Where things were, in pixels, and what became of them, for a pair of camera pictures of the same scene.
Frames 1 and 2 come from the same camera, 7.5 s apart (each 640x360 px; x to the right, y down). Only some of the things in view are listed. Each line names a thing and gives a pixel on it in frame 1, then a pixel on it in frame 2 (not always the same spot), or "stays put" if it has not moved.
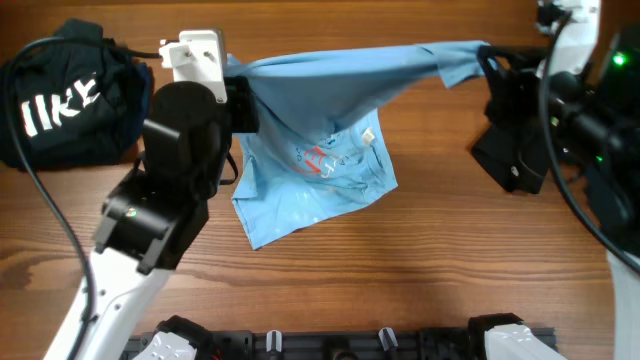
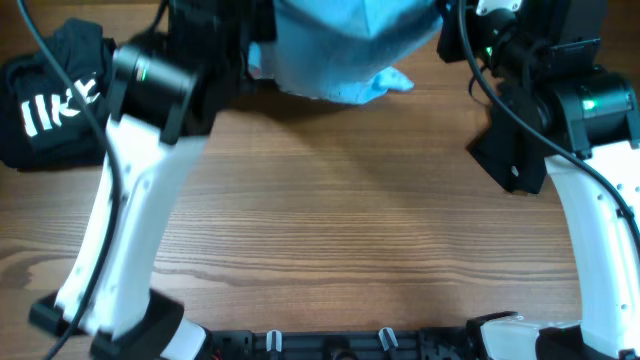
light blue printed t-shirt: [318, 151] -> [343, 50]
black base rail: [386, 344] stays put
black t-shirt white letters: [78, 100] stays put
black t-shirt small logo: [514, 147] stays put
